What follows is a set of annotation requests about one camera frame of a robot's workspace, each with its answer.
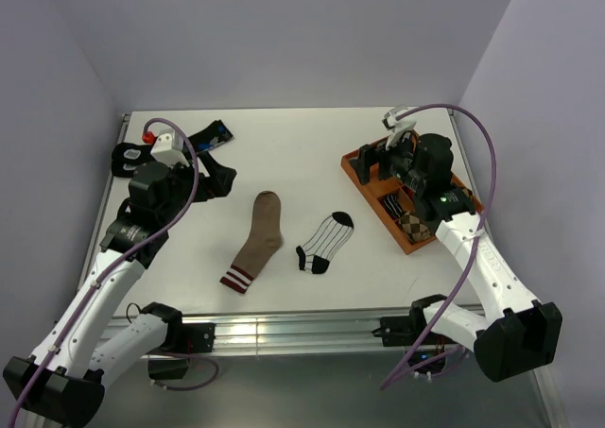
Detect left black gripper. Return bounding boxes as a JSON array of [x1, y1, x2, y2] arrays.
[[159, 150, 235, 224]]

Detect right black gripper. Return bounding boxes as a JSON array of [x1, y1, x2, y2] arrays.
[[349, 129, 426, 192]]

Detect brown sock red stripes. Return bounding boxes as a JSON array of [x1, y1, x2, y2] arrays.
[[219, 191, 283, 295]]

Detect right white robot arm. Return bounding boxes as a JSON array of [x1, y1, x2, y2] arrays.
[[341, 132, 562, 382]]

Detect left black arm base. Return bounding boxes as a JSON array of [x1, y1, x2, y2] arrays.
[[139, 302, 216, 382]]

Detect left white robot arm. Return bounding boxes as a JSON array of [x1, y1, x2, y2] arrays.
[[3, 152, 237, 427]]

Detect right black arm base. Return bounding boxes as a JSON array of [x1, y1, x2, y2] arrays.
[[372, 294, 473, 384]]

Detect orange compartment tray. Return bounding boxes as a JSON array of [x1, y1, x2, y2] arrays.
[[341, 139, 483, 254]]

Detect black white striped rolled sock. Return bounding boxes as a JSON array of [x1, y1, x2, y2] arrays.
[[382, 193, 405, 220]]

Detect brown argyle rolled sock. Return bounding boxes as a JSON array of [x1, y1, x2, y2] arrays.
[[397, 213, 432, 244]]

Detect black blue patterned sock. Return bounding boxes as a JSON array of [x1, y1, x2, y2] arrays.
[[112, 120, 234, 178]]

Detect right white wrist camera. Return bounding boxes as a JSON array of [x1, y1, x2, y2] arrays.
[[382, 106, 417, 150]]

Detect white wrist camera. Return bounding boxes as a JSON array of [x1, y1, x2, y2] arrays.
[[150, 129, 189, 167], [382, 106, 417, 150]]

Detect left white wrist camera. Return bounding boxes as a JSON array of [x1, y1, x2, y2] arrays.
[[150, 129, 189, 167]]

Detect aluminium table rail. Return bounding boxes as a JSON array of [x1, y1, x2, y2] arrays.
[[106, 307, 488, 356]]

